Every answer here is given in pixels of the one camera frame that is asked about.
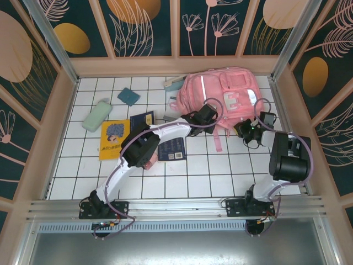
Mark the pink student backpack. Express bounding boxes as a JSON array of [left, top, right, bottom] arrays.
[[168, 67, 264, 153]]

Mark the yellow book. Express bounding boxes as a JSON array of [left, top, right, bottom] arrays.
[[98, 119, 132, 162]]

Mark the mint green pencil case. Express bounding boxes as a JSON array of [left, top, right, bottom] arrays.
[[82, 100, 113, 134]]

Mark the grey teal stationery box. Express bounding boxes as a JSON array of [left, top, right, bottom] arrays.
[[164, 74, 188, 92]]

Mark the small teal notebook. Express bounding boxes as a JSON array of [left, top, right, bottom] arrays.
[[117, 87, 141, 107]]

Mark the grey metal sheet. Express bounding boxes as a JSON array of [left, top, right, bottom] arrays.
[[16, 218, 339, 265]]

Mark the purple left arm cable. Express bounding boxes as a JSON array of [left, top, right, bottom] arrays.
[[92, 98, 224, 241]]

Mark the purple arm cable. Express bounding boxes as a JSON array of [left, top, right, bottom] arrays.
[[245, 98, 315, 238], [92, 98, 224, 241]]

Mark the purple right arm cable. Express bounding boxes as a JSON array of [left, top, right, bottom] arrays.
[[245, 98, 315, 238]]

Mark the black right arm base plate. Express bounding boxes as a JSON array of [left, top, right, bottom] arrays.
[[225, 198, 276, 219]]

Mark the aluminium mounting rail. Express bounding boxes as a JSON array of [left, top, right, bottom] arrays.
[[25, 195, 328, 222]]

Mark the slotted grey cable tray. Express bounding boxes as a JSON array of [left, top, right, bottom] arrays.
[[37, 222, 324, 234]]

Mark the aluminium corner post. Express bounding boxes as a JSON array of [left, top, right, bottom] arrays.
[[271, 0, 331, 81], [22, 0, 81, 85]]

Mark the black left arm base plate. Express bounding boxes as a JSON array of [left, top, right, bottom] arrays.
[[79, 200, 130, 220]]

